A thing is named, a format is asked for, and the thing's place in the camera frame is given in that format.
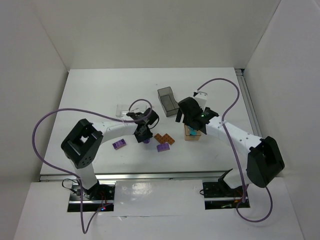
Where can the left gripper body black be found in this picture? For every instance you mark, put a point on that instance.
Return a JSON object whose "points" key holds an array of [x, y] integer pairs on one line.
{"points": [[143, 135]]}

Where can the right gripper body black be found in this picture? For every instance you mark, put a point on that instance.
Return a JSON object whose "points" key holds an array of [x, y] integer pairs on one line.
{"points": [[197, 125]]}

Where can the purple rounded printed lego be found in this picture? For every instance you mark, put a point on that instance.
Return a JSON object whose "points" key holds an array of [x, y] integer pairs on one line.
{"points": [[147, 141]]}

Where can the small teal lego brick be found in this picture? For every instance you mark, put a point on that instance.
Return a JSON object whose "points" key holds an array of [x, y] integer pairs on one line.
{"points": [[192, 132]]}

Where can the light purple curved lego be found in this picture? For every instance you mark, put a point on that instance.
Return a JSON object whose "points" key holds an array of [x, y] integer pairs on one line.
{"points": [[163, 147]]}

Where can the purple lego brick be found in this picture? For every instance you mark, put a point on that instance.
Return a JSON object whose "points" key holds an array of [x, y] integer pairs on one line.
{"points": [[119, 144]]}

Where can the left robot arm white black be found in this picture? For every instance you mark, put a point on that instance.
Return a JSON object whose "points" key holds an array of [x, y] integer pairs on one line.
{"points": [[83, 142]]}

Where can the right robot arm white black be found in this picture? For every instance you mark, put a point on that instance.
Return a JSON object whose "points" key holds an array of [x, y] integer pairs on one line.
{"points": [[264, 159]]}

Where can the dark grey plastic container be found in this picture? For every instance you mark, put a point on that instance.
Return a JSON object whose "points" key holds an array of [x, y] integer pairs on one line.
{"points": [[167, 101]]}

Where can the amber plastic container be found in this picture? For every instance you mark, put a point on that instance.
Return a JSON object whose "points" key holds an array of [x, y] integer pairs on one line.
{"points": [[187, 137]]}

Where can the orange flat lego plate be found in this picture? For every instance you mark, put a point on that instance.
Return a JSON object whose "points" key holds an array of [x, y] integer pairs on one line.
{"points": [[164, 139]]}

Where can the clear plastic container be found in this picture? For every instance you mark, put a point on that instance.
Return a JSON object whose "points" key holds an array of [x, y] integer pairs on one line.
{"points": [[123, 109]]}

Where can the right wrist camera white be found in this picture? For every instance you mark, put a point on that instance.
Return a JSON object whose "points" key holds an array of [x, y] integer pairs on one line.
{"points": [[201, 98]]}

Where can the aluminium rail front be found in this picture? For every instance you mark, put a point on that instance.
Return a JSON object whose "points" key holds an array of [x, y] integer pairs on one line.
{"points": [[160, 175]]}

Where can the aluminium rail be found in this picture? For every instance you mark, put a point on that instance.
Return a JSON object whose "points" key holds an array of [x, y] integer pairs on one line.
{"points": [[160, 175], [248, 102]]}

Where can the aluminium rail right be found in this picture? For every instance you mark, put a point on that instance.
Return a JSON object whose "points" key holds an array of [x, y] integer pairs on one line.
{"points": [[248, 102]]}

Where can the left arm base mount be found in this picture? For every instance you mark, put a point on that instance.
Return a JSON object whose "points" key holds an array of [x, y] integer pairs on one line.
{"points": [[102, 198]]}

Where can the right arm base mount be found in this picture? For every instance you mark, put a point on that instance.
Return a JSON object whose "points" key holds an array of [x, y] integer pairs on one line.
{"points": [[217, 199]]}

